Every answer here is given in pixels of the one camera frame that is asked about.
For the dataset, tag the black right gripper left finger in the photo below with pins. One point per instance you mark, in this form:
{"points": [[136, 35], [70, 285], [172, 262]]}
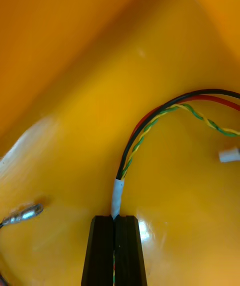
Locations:
{"points": [[100, 253]]}

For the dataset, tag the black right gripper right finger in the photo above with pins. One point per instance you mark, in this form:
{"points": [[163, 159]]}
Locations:
{"points": [[128, 253]]}

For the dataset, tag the yellow-orange plastic bin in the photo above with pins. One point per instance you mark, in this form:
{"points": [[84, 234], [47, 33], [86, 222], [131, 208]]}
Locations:
{"points": [[75, 90]]}

